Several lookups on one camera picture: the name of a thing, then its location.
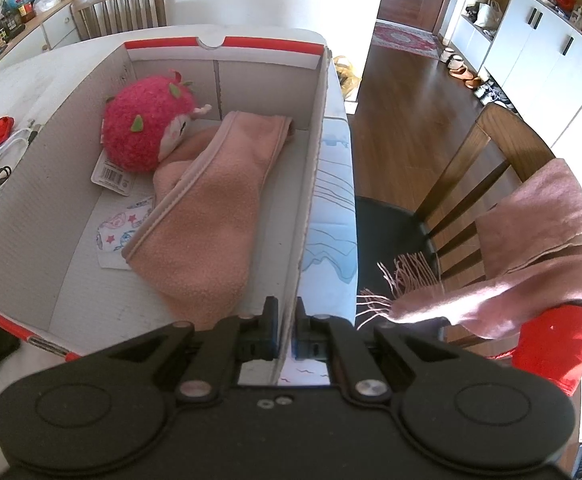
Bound white tall cabinet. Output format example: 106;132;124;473
448;0;582;146

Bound pink scarf on chair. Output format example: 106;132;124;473
357;158;582;339

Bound red cloth on chair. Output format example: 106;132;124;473
512;304;582;396

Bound pink fleece cloth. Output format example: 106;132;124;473
122;112;293;330

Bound far wooden chair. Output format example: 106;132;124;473
70;0;167;41

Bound wooden chair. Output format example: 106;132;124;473
70;0;167;41
355;104;554;332

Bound white red cardboard box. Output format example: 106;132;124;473
0;30;331;360

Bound near wooden chair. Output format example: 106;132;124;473
355;104;554;332

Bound patterned small cloth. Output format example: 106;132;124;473
96;196;154;271

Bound red doormat rug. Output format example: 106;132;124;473
371;20;440;58

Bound shoes on floor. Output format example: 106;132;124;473
440;48;515;110

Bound pink dragonfruit plush toy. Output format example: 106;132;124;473
101;73;212;172

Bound white sideboard cabinet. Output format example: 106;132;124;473
0;0;80;70

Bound white charging cable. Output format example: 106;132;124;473
0;127;39;202

